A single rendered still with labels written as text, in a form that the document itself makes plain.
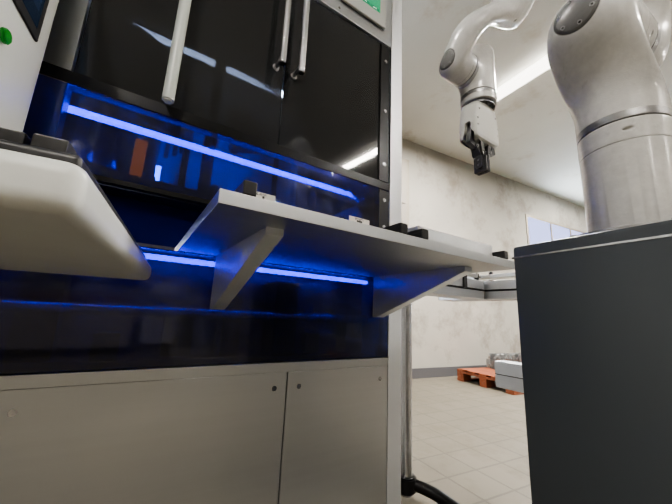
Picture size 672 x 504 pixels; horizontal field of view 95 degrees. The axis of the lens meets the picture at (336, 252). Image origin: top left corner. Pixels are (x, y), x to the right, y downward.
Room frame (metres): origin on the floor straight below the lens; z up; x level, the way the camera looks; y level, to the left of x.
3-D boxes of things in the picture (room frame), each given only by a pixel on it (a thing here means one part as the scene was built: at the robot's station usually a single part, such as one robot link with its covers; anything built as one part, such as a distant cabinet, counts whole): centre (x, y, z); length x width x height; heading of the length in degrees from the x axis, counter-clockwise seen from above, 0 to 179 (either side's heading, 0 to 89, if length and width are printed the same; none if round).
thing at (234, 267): (0.61, 0.19, 0.79); 0.34 x 0.03 x 0.13; 33
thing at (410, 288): (0.88, -0.23, 0.79); 0.34 x 0.03 x 0.13; 33
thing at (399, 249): (0.75, -0.02, 0.87); 0.70 x 0.48 x 0.02; 123
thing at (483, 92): (0.69, -0.35, 1.27); 0.09 x 0.08 x 0.03; 123
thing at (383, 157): (1.04, -0.16, 1.40); 0.05 x 0.01 x 0.80; 123
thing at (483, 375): (3.99, -2.27, 0.16); 1.16 x 0.82 x 0.33; 117
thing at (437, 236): (0.81, -0.18, 0.90); 0.34 x 0.26 x 0.04; 32
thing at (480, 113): (0.69, -0.34, 1.21); 0.10 x 0.07 x 0.11; 123
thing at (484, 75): (0.69, -0.34, 1.35); 0.09 x 0.08 x 0.13; 119
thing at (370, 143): (0.95, 0.00, 1.50); 0.43 x 0.01 x 0.59; 123
